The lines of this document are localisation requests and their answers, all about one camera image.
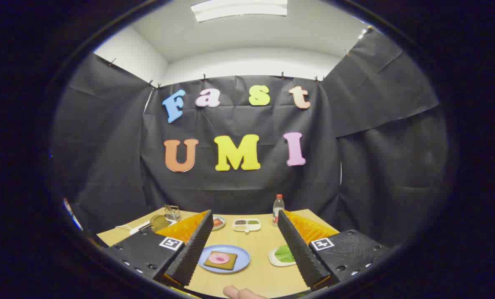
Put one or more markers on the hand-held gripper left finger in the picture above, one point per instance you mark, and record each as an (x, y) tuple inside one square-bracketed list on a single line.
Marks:
[(191, 253)]

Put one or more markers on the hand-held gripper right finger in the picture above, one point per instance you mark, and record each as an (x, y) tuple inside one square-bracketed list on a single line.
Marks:
[(299, 253)]

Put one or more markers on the green lettuce leaf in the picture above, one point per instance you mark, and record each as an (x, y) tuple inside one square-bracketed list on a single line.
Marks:
[(284, 254)]

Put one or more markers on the brown toasted bread slice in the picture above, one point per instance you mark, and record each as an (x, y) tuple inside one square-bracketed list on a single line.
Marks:
[(159, 223)]

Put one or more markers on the brown bread slice with ham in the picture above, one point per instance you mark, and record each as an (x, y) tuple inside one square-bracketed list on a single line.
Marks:
[(214, 265)]

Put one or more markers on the white square plate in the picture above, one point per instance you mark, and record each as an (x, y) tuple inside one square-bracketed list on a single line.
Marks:
[(273, 260)]

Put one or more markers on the pink ham slice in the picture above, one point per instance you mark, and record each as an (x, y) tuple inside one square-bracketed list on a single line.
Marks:
[(219, 258)]

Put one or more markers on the pale green round plate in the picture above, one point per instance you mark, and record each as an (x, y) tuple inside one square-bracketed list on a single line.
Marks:
[(221, 227)]

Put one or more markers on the red tomato slice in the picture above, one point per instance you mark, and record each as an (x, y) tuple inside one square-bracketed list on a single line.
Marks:
[(217, 222)]

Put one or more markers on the clear bottle with red cap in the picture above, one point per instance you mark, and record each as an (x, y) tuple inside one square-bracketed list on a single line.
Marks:
[(278, 209)]

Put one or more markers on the blue round plate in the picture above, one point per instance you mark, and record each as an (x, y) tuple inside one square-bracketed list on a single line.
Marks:
[(243, 257)]

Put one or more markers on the white toaster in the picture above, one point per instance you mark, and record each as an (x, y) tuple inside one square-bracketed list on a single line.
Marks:
[(141, 227)]

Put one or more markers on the white divided condiment tray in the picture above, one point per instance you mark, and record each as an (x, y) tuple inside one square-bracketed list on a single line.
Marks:
[(247, 225)]

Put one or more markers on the black backdrop cloth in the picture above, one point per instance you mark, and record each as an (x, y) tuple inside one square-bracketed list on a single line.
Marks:
[(239, 182)]

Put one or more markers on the blurred white red object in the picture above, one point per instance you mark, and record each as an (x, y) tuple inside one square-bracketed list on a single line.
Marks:
[(72, 214)]

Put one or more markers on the ceiling light panel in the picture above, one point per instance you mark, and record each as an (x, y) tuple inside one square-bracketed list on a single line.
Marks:
[(239, 9)]

